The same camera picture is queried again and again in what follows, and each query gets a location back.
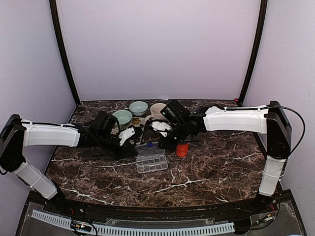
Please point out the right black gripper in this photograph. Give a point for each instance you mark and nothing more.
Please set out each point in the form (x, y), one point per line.
(169, 145)

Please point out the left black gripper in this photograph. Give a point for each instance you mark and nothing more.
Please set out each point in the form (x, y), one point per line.
(127, 148)

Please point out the clear plastic pill organizer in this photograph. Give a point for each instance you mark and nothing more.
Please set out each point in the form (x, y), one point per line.
(150, 158)

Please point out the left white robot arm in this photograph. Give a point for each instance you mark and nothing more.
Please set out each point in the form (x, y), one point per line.
(18, 134)

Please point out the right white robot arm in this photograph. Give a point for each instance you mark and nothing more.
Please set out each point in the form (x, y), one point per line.
(269, 120)

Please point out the orange pill bottle grey cap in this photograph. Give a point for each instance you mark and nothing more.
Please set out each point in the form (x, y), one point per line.
(182, 149)

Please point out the floral rectangular ceramic plate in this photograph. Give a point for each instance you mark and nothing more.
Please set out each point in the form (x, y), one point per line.
(136, 122)

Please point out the light green ceramic bowl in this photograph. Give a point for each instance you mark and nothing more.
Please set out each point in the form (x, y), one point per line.
(124, 118)

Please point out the cream ceramic mug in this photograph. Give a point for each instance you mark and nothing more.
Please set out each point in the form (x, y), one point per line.
(155, 113)

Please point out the blue striped ceramic bowl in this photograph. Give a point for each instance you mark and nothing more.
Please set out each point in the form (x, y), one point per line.
(138, 108)

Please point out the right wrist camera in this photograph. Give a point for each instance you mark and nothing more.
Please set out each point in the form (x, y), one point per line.
(160, 126)

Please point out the black front rail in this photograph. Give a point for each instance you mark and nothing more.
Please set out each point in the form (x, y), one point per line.
(228, 211)

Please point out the white slotted cable duct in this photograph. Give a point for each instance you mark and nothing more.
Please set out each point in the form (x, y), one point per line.
(95, 229)

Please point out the right black frame post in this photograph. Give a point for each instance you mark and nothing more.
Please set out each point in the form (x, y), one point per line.
(254, 52)

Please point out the black frame post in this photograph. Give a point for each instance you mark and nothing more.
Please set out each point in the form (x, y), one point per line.
(254, 52)
(62, 51)

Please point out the left black frame post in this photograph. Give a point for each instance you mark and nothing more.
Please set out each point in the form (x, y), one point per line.
(62, 51)

